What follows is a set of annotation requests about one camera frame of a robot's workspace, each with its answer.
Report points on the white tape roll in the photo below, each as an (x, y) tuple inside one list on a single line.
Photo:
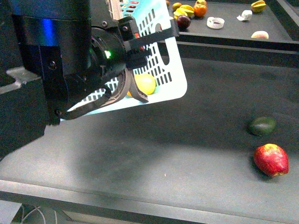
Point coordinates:
[(215, 22)]

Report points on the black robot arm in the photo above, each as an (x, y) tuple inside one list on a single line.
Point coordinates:
[(78, 56)]

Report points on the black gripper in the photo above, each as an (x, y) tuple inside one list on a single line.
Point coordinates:
[(114, 53)]

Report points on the green brown small fruit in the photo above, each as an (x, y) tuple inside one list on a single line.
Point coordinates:
[(176, 5)]

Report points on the crumpled white tape piece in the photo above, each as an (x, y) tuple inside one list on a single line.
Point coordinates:
[(246, 15)]

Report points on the yellow starfruit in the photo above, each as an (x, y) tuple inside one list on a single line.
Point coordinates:
[(184, 10), (258, 6)]

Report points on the light blue plastic basket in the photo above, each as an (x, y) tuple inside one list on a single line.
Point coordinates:
[(164, 65)]

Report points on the yellow orange mango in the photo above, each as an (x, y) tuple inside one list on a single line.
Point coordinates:
[(146, 83)]

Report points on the yellow starfruit right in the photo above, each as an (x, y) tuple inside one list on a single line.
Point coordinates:
[(258, 6)]

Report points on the red apple near mango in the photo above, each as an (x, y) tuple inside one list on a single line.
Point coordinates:
[(271, 159)]

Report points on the dark purple plum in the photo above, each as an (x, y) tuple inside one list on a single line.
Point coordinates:
[(183, 21)]

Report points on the dark green avocado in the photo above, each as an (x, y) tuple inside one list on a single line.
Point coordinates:
[(262, 126)]

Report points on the pale peach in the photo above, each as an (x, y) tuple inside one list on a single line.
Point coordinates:
[(260, 35)]

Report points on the yellow starfruit centre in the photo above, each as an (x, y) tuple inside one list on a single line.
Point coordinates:
[(184, 10)]

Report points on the orange persimmon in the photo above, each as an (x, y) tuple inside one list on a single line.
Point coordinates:
[(199, 10)]

